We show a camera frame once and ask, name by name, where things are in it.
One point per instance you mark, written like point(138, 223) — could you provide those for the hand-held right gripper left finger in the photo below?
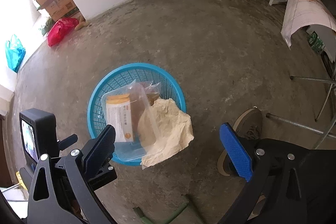
point(101, 145)

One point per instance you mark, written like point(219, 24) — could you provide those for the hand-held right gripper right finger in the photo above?
point(235, 150)

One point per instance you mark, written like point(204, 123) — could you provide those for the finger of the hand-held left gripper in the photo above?
point(67, 141)

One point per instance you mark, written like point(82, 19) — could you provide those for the clear plastic container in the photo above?
point(126, 151)

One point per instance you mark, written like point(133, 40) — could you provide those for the white and orange medicine box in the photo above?
point(118, 116)

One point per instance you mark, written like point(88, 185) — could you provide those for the brown paper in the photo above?
point(168, 129)

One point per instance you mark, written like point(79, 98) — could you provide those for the blue plastic basket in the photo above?
point(118, 77)

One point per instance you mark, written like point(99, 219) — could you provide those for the grey sneaker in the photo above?
point(246, 124)

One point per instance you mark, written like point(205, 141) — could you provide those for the blue plastic bag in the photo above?
point(14, 54)

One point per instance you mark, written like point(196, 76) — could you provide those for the red plastic bag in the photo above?
point(60, 31)

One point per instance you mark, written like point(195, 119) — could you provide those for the brown root vegetable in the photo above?
point(82, 24)

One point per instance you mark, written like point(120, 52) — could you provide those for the cardboard box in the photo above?
point(56, 1)
point(64, 14)

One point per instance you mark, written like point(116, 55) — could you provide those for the green and white carton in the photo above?
point(316, 43)

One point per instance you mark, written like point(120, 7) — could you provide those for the green metal frame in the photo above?
point(189, 200)

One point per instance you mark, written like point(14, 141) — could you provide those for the metal table frame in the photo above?
point(309, 79)

